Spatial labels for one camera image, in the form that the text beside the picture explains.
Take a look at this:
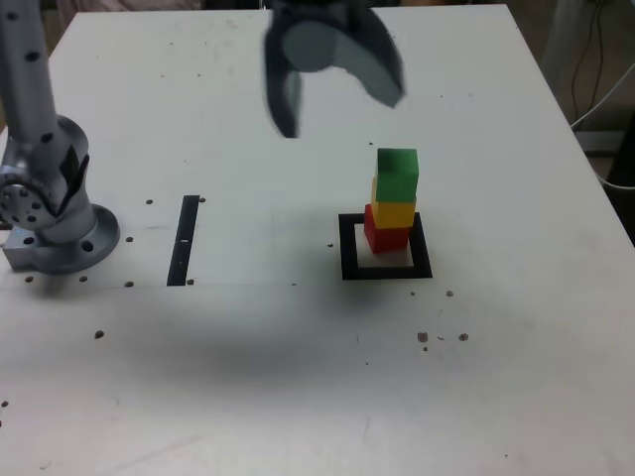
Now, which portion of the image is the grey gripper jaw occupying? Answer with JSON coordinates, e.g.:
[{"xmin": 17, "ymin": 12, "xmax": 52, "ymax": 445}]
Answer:
[{"xmin": 280, "ymin": 7, "xmax": 408, "ymax": 110}]

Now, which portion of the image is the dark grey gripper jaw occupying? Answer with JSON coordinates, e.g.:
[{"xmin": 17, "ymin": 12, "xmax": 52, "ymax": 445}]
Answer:
[{"xmin": 262, "ymin": 9, "xmax": 304, "ymax": 139}]

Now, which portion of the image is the green cube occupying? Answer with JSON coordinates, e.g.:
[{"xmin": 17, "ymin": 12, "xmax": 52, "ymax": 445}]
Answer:
[{"xmin": 374, "ymin": 147, "xmax": 421, "ymax": 203}]

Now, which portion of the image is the yellow cube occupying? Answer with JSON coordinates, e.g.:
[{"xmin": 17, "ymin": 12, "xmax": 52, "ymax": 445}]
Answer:
[{"xmin": 370, "ymin": 177, "xmax": 417, "ymax": 230}]

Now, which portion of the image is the red cube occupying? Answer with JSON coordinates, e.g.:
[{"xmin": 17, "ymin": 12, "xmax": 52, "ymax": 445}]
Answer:
[{"xmin": 363, "ymin": 203, "xmax": 412, "ymax": 255}]

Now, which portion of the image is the black tape square outline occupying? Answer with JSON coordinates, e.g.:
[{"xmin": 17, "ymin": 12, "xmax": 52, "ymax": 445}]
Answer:
[{"xmin": 337, "ymin": 211, "xmax": 434, "ymax": 281}]

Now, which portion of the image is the black tape strip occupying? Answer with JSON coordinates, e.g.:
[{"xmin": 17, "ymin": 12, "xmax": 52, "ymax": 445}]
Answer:
[{"xmin": 166, "ymin": 194, "xmax": 201, "ymax": 288}]

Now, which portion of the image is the white cable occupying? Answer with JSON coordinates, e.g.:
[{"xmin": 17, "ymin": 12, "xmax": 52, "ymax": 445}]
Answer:
[{"xmin": 569, "ymin": 63, "xmax": 635, "ymax": 131}]

